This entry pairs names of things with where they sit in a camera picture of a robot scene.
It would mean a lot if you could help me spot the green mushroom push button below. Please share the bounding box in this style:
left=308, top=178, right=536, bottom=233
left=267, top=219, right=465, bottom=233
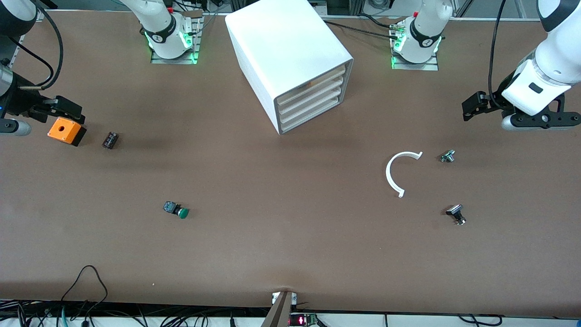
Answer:
left=163, top=201, right=190, bottom=220

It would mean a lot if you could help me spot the orange push button box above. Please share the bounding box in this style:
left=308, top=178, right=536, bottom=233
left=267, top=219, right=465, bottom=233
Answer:
left=47, top=117, right=87, bottom=147

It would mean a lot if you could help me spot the white drawer cabinet housing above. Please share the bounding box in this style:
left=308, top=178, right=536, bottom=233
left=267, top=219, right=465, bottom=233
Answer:
left=225, top=0, right=355, bottom=136

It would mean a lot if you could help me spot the small device with red light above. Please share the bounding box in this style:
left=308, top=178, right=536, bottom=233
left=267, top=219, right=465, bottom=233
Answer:
left=290, top=313, right=319, bottom=327

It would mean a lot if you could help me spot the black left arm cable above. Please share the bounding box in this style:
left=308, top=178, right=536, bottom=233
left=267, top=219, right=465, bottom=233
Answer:
left=487, top=0, right=507, bottom=99

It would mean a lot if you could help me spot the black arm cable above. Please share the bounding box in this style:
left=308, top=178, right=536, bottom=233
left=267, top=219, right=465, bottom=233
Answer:
left=7, top=0, right=64, bottom=89
left=487, top=0, right=507, bottom=99

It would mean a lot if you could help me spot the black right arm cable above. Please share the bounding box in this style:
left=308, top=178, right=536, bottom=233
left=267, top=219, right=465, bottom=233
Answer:
left=7, top=0, right=64, bottom=89

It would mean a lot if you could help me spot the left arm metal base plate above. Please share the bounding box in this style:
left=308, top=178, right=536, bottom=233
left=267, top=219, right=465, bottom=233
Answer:
left=390, top=23, right=440, bottom=71

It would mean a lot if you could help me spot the black head selector switch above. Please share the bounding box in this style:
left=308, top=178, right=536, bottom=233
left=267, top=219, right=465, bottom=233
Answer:
left=445, top=204, right=467, bottom=226

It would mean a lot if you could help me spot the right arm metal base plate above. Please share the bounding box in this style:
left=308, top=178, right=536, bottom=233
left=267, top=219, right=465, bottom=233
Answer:
left=150, top=11, right=204, bottom=65

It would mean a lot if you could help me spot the white curved plastic ring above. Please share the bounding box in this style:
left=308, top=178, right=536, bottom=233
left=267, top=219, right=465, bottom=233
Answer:
left=385, top=151, right=424, bottom=199

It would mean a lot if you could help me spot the black base power cable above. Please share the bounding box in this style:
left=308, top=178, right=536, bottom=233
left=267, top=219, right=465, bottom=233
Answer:
left=322, top=20, right=400, bottom=40
left=358, top=13, right=398, bottom=30

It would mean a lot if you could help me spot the black looped thin cable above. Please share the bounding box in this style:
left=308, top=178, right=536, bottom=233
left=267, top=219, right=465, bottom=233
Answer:
left=60, top=265, right=109, bottom=318

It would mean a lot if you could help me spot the tangled black cable bundle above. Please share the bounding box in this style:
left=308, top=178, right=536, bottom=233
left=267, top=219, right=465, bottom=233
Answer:
left=0, top=299, right=257, bottom=327

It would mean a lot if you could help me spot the black floor cable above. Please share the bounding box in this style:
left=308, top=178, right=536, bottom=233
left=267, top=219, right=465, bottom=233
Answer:
left=458, top=314, right=503, bottom=327

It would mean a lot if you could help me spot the grey camera stand pole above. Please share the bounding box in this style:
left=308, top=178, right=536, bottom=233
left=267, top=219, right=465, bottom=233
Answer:
left=261, top=291, right=298, bottom=327

